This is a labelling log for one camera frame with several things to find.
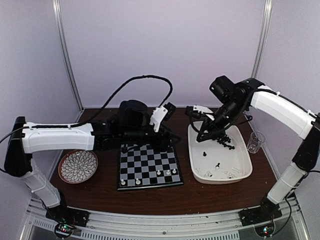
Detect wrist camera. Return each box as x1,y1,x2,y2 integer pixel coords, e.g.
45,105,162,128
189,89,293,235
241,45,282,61
185,104,215,121
149,102,176,133

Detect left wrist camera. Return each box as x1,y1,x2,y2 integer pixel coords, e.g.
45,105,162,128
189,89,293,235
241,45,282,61
149,102,176,133

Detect white piece showing black base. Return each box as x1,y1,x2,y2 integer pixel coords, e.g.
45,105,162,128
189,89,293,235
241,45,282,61
204,171,213,178

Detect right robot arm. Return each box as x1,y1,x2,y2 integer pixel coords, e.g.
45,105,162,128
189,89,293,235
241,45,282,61
191,75,320,221

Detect left circuit board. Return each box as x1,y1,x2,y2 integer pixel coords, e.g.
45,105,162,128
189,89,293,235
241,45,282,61
53,223,76,238

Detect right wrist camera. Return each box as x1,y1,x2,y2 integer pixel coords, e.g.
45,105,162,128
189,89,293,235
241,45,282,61
185,104,215,121

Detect aluminium front rail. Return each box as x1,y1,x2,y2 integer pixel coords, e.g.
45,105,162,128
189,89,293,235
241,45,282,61
19,196,307,240

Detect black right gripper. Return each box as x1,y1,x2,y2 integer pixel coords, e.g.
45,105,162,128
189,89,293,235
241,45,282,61
197,98,246,143

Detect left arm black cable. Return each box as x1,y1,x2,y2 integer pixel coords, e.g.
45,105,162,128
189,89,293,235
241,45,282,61
0,74,174,173

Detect aluminium frame post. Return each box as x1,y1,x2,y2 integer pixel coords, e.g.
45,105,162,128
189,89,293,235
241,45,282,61
52,0,84,112
251,0,273,79

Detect right circuit board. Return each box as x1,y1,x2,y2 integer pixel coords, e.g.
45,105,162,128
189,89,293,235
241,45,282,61
254,223,275,238

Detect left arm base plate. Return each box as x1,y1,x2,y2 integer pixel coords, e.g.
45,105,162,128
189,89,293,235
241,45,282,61
45,205,90,227

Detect cluster of white chess pieces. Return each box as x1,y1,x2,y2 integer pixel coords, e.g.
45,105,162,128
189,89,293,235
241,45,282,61
195,167,243,180

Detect black white chessboard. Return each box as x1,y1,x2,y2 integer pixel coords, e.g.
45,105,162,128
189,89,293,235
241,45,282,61
117,144,184,191

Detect left aluminium frame post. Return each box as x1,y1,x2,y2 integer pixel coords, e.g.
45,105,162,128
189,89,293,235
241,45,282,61
52,0,84,112

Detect circuit board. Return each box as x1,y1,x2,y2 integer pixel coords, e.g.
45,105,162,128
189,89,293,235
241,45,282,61
53,223,76,238
254,223,275,238

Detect clear plastic cup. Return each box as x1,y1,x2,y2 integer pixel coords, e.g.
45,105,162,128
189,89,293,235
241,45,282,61
247,131,266,154

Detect pile of black chess pieces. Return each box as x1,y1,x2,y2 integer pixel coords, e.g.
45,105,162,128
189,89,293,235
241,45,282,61
214,134,235,150

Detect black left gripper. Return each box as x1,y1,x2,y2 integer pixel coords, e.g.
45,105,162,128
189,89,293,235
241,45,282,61
122,123,182,152

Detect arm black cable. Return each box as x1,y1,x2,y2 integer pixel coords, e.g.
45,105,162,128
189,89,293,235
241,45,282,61
0,74,174,173
189,114,206,133

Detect patterned ceramic plate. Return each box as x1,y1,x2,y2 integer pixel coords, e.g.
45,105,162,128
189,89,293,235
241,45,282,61
58,150,98,184

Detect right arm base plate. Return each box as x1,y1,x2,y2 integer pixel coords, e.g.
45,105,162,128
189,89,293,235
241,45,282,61
239,207,283,227

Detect white plastic tub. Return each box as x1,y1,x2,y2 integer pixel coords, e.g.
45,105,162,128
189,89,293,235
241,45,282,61
187,125,253,185

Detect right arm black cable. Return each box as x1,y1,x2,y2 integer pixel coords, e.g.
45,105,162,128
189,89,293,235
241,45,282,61
189,114,206,133

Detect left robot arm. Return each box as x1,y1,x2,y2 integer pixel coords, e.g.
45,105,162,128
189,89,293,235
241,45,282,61
3,100,181,222

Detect right aluminium frame post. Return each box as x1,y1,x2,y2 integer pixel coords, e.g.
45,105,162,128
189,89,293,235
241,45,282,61
251,0,273,79

